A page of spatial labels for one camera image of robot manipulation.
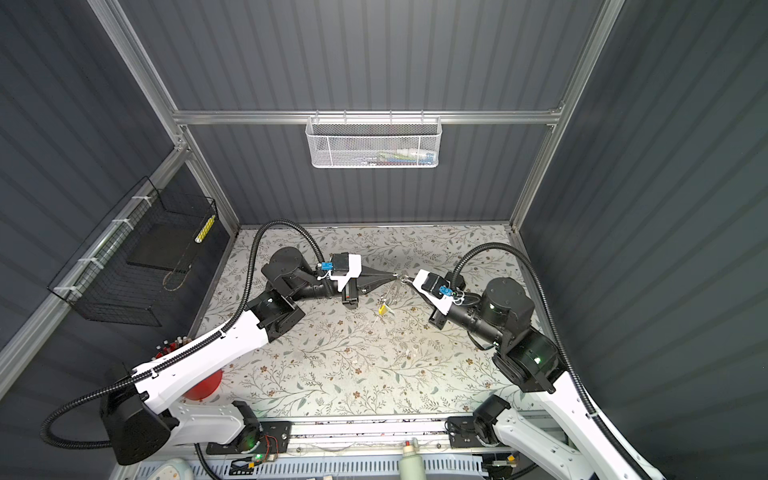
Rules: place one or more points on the large keyring with yellow grip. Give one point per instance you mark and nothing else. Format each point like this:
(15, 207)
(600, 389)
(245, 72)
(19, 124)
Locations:
(392, 294)

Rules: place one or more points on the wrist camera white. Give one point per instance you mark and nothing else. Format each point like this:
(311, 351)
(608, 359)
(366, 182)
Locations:
(341, 269)
(434, 284)

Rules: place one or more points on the white wire basket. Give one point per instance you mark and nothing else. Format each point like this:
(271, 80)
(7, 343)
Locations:
(387, 141)

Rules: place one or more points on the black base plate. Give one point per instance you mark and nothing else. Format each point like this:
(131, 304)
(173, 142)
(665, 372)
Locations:
(471, 432)
(272, 438)

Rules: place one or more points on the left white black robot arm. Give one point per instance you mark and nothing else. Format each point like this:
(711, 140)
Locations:
(144, 417)

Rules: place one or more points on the white slotted cable duct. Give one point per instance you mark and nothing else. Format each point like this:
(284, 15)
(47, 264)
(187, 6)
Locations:
(436, 466)

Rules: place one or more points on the yellow green marker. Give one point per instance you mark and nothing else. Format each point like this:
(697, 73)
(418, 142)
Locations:
(205, 229)

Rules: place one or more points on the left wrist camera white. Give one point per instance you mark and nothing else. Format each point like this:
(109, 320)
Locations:
(341, 269)

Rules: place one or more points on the aluminium rail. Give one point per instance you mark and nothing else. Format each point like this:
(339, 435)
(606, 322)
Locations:
(372, 433)

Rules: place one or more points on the red cup with pens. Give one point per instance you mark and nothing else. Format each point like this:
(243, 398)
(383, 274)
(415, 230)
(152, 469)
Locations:
(204, 388)

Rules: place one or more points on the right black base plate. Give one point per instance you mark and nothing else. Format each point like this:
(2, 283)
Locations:
(471, 432)

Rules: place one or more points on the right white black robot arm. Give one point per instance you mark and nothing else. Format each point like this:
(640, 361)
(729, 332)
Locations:
(547, 420)

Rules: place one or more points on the black wire basket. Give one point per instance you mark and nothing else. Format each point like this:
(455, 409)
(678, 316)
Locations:
(148, 271)

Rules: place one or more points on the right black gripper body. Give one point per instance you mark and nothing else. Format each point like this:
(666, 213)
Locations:
(437, 318)

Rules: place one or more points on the white bottle with red cap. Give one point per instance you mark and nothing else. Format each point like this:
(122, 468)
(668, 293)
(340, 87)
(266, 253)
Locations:
(411, 465)

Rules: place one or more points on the white rounded device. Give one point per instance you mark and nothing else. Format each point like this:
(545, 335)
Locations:
(173, 469)

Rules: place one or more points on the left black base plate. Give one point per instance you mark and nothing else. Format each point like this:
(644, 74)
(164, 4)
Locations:
(272, 438)

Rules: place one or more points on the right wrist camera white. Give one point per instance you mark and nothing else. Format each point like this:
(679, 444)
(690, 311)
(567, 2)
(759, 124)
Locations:
(434, 284)

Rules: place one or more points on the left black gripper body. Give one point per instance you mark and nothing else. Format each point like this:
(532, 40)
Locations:
(348, 297)

